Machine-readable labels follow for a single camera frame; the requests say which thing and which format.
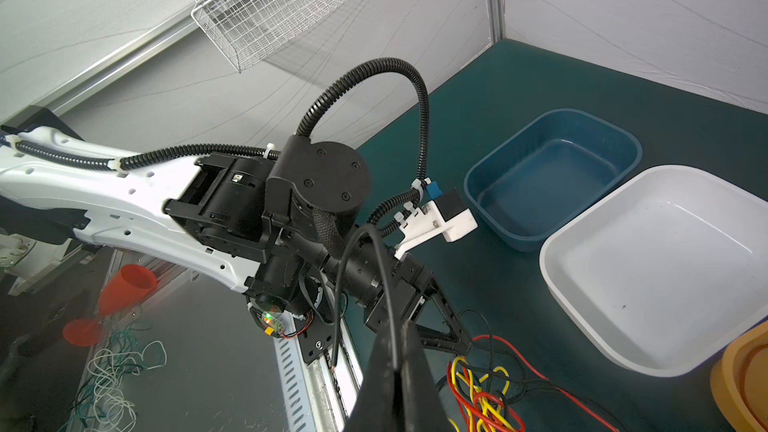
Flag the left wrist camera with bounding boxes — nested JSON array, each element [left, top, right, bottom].
[[394, 189, 478, 260]]

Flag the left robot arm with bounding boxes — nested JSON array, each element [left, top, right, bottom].
[[1, 57, 476, 355]]

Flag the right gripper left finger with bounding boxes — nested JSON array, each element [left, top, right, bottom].
[[344, 325, 402, 432]]

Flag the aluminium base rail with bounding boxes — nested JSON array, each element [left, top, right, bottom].
[[275, 323, 363, 431]]

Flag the red plastic goblet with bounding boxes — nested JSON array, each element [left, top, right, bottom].
[[63, 264, 158, 347]]

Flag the white plastic bin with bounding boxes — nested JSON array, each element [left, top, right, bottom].
[[539, 165, 767, 378]]

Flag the green white loose wires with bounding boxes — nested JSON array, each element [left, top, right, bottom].
[[65, 320, 169, 432]]

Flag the yellow plastic bin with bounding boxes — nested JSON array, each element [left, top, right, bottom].
[[710, 321, 767, 431]]

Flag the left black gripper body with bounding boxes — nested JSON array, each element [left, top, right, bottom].
[[359, 253, 436, 332]]

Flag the black cable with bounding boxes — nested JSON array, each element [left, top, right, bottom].
[[332, 223, 402, 373]]

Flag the blue plastic bin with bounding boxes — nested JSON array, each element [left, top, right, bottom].
[[464, 109, 643, 252]]

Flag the cable bundle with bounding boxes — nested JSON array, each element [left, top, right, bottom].
[[431, 309, 625, 432]]

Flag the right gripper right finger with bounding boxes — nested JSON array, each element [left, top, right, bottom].
[[399, 322, 454, 432]]

